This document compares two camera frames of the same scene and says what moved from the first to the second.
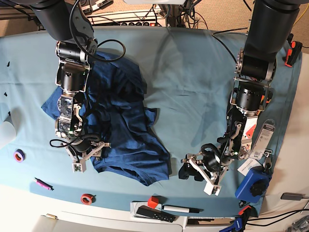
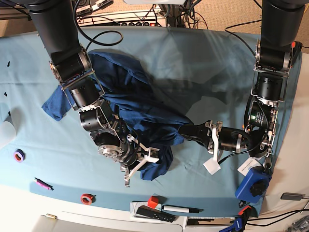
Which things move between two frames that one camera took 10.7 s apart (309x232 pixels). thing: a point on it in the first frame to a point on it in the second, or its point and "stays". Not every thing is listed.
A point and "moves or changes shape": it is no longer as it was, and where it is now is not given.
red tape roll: x=88 y=199 stays
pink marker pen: x=43 y=184 stays
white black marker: x=182 y=209 stays
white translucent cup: x=7 y=134 stays
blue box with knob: x=253 y=188 stays
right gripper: x=208 y=165 to x=223 y=138
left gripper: x=86 y=147 to x=138 y=154
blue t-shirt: x=116 y=118 moves or changes shape
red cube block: x=153 y=202 stays
